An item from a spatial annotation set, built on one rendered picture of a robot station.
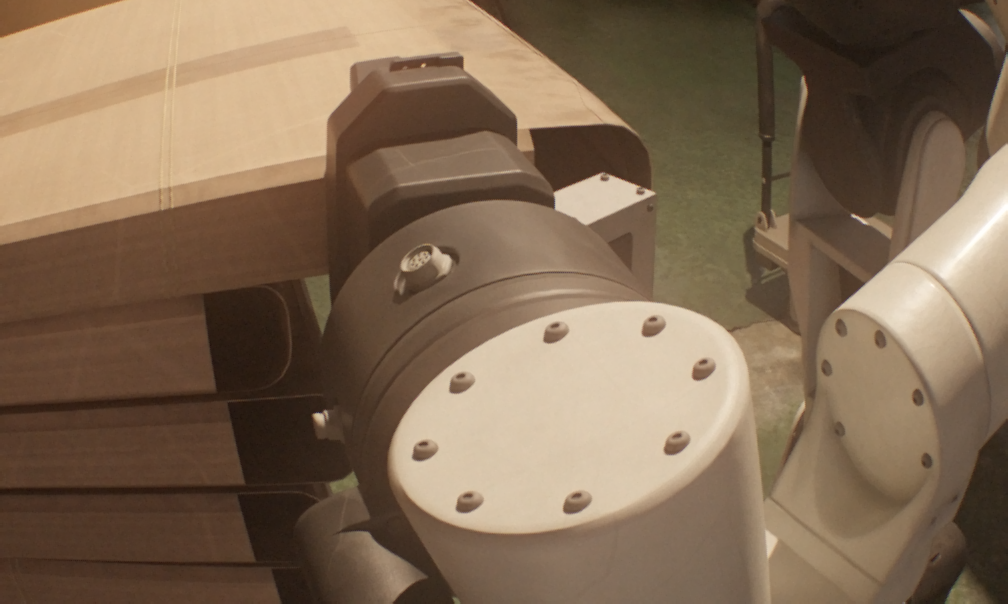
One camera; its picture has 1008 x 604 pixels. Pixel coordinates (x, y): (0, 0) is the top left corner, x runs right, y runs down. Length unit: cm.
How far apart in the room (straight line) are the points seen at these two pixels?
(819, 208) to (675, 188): 231
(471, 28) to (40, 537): 35
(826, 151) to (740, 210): 232
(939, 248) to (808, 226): 69
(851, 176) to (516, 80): 44
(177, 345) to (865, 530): 28
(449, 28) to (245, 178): 19
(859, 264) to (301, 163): 57
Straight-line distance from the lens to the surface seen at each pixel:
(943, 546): 146
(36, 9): 162
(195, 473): 47
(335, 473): 49
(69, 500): 49
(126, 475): 47
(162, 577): 50
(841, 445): 31
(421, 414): 23
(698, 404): 21
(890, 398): 27
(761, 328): 265
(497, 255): 30
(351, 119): 38
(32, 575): 52
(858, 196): 89
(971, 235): 29
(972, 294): 27
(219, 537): 49
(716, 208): 320
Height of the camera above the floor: 125
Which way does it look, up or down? 27 degrees down
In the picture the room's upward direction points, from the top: straight up
